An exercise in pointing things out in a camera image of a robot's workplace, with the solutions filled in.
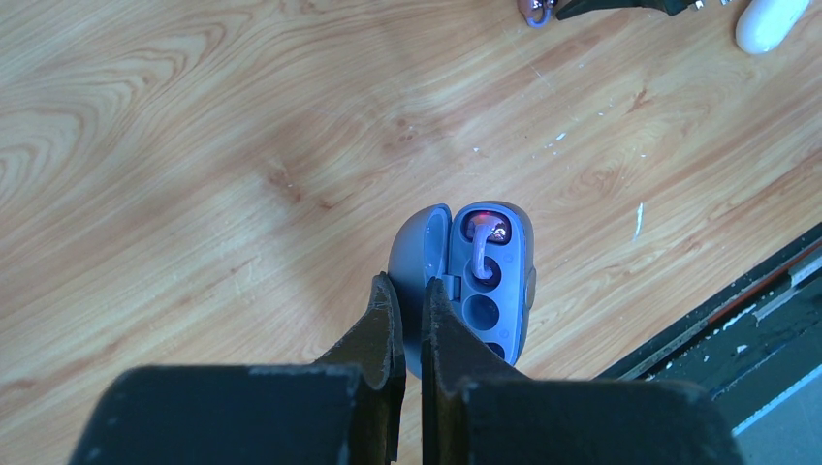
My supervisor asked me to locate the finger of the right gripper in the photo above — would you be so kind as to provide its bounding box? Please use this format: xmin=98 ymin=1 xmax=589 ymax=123
xmin=555 ymin=0 xmax=698 ymax=20

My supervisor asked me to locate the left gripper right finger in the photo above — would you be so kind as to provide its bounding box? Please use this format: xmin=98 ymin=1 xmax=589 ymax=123
xmin=421 ymin=279 xmax=743 ymax=464

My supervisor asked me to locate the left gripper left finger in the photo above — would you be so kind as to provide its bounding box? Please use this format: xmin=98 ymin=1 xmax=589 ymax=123
xmin=70 ymin=273 xmax=406 ymax=464

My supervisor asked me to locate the purple earbud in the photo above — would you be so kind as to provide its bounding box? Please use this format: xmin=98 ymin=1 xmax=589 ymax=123
xmin=464 ymin=211 xmax=511 ymax=281
xmin=516 ymin=0 xmax=557 ymax=29

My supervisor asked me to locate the blue-grey earbud case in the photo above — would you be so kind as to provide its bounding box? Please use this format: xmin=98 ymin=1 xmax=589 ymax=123
xmin=388 ymin=201 xmax=537 ymax=377

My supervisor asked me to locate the white earbud charging case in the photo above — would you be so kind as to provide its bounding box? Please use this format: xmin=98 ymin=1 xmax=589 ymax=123
xmin=735 ymin=0 xmax=811 ymax=55

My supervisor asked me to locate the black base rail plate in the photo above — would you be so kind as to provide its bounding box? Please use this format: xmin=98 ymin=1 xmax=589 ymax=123
xmin=600 ymin=225 xmax=821 ymax=436

